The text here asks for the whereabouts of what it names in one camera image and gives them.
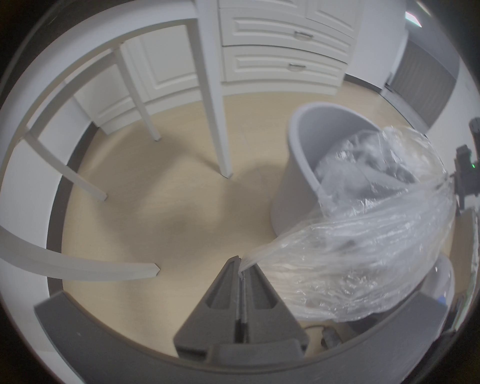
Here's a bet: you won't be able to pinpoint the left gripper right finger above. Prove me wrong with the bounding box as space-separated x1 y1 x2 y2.
240 262 310 355

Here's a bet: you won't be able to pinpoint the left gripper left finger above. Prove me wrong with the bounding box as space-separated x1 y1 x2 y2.
173 256 241 357

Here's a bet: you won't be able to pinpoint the clear plastic bag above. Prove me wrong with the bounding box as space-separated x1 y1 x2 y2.
240 125 456 323

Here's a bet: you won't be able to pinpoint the white trash bin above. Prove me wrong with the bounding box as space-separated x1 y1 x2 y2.
270 102 419 241

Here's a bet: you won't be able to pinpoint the grey curtain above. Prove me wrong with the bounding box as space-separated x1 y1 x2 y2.
382 37 460 132

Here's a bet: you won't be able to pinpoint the white wardrobe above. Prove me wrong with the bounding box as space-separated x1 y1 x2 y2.
73 0 364 136

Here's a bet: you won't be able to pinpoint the white chair dark grey cushions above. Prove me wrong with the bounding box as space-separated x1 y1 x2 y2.
0 0 234 282

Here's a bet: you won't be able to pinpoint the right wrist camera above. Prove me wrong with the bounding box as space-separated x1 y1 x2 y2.
455 144 475 169

